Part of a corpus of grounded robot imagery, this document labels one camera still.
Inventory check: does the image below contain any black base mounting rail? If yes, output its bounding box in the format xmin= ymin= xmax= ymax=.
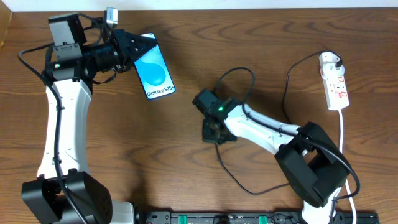
xmin=138 ymin=210 xmax=381 ymax=224

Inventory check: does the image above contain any white charger plug adapter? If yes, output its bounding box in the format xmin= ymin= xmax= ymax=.
xmin=319 ymin=52 xmax=344 ymax=72

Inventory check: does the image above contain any white power strip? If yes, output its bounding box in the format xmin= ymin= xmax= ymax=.
xmin=320 ymin=63 xmax=349 ymax=111

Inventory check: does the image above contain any black USB charging cable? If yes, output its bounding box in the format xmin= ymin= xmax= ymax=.
xmin=214 ymin=49 xmax=343 ymax=196

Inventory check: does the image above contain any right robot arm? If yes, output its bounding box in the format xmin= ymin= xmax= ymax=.
xmin=192 ymin=89 xmax=351 ymax=223

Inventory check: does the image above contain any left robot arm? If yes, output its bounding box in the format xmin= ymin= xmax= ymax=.
xmin=22 ymin=7 xmax=157 ymax=223

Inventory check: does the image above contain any blue Galaxy smartphone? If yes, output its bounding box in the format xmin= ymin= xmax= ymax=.
xmin=134 ymin=44 xmax=176 ymax=100

